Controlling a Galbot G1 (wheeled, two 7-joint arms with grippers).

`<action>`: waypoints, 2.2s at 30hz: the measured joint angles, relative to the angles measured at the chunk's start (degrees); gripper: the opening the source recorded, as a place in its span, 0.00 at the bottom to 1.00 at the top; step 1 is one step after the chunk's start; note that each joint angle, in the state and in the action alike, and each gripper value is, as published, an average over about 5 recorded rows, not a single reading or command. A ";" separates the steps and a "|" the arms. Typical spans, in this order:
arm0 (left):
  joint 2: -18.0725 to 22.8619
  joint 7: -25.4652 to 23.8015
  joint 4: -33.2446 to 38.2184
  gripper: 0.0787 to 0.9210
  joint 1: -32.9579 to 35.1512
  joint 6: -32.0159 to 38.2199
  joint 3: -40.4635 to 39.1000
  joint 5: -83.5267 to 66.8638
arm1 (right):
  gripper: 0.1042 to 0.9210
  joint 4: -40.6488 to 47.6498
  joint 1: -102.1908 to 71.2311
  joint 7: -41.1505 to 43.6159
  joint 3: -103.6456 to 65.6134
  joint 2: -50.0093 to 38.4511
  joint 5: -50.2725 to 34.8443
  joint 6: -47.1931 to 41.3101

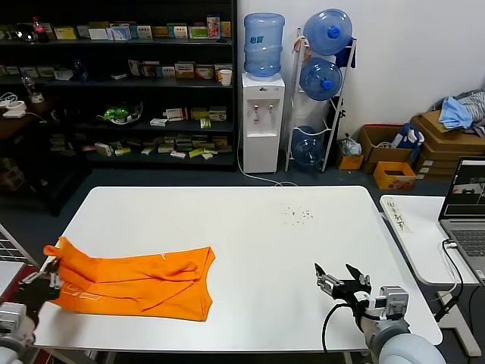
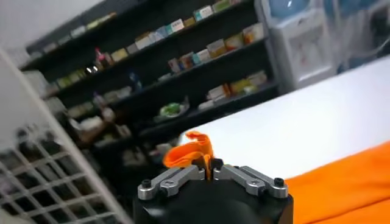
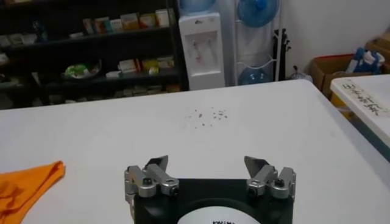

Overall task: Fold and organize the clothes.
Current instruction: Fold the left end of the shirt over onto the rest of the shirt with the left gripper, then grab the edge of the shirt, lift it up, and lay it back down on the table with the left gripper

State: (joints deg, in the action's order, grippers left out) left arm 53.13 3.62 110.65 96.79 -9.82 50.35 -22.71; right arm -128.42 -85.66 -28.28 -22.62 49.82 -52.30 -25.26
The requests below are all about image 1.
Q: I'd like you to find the stack of brown cartons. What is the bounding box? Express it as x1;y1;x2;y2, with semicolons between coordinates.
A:
409;109;485;181

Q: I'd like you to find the white dispenser power cord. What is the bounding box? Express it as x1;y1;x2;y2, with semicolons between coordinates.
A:
236;124;300;188

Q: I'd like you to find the cola bottle red cap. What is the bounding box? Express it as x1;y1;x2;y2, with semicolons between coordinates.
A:
31;16;49;43

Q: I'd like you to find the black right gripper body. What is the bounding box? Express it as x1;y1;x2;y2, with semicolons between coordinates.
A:
328;278;374;308

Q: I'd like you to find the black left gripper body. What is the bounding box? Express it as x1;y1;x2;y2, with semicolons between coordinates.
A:
14;282;61;315

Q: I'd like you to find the blue white bag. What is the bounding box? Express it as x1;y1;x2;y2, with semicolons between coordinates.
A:
391;122;425;160

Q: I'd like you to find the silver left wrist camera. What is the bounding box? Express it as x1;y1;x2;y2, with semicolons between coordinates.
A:
0;301;28;335

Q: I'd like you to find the white water dispenser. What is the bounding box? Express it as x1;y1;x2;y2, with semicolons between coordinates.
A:
241;71;286;174

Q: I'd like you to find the blue plastic bottle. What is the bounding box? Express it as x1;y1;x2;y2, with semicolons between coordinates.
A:
71;58;90;81

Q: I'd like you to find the orange t-shirt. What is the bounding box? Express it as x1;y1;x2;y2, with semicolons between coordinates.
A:
43;237;217;324

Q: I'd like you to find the white side table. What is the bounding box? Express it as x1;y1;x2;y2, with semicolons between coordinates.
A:
378;194;485;357

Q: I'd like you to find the pale yellow white box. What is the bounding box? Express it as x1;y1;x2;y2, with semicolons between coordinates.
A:
52;25;79;41

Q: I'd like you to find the red white medicine box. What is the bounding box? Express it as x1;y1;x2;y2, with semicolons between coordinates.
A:
163;107;189;122

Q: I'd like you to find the grey laptop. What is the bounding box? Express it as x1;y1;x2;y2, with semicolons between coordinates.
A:
437;155;485;282

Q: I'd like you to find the pile of blue clothes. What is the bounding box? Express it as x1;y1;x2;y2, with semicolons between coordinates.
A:
431;89;485;137

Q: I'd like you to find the labelled blue water jug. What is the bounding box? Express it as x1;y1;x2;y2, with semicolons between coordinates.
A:
243;12;286;79

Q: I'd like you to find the bowl of green fruit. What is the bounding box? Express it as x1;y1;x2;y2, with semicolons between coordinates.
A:
95;101;144;125

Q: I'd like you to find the orange cardboard box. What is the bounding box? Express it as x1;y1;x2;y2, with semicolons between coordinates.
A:
372;161;417;190

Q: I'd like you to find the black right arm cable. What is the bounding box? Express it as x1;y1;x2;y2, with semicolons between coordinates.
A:
321;302;358;353

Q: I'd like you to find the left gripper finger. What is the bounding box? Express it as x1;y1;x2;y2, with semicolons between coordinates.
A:
20;269;42;287
41;257;64;290

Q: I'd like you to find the white charger device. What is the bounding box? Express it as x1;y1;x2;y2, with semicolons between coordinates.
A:
2;100;27;119

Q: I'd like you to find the clear glass bowl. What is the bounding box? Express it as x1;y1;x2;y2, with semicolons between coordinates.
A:
13;23;37;42

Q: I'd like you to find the tall colourful box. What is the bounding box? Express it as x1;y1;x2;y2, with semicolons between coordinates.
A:
206;14;221;39

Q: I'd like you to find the brown wooden desk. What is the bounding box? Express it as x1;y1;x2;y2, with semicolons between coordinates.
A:
0;96;58;143

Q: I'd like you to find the handwritten paper label strip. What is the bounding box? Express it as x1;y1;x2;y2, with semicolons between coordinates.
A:
384;196;412;235

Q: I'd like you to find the white blue box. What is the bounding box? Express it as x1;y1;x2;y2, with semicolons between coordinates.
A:
106;23;132;41

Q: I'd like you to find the open brown cardboard box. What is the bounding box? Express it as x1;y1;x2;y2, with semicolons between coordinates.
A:
358;123;416;174

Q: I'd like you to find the black shelving unit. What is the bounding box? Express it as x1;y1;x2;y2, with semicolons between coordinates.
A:
0;0;238;174

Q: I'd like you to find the small yellow cardboard box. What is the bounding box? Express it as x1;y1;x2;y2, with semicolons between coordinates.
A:
336;152;365;171

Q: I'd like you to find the red cabinet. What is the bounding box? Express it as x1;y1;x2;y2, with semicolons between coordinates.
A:
0;263;39;300

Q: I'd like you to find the beige hanging cloth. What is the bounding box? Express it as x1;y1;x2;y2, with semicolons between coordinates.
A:
290;36;312;64

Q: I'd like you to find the crumpled plastic bag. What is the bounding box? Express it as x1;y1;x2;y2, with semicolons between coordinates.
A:
338;133;363;156

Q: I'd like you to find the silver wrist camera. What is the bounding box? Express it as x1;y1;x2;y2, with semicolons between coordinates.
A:
0;301;28;335
365;286;411;323

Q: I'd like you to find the white metal jug rack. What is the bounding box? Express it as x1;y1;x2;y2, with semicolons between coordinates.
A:
284;26;358;174

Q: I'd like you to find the white wire basket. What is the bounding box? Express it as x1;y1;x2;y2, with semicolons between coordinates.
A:
0;223;39;274

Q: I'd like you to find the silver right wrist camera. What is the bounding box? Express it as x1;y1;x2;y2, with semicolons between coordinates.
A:
365;286;411;323

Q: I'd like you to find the black laptop cable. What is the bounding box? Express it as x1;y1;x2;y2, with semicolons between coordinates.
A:
433;237;485;323

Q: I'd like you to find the yellow white medicine box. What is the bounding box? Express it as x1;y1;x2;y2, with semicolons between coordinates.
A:
174;62;196;80

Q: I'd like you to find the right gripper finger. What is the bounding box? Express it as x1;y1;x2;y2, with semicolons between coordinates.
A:
314;262;340;293
345;264;371;291

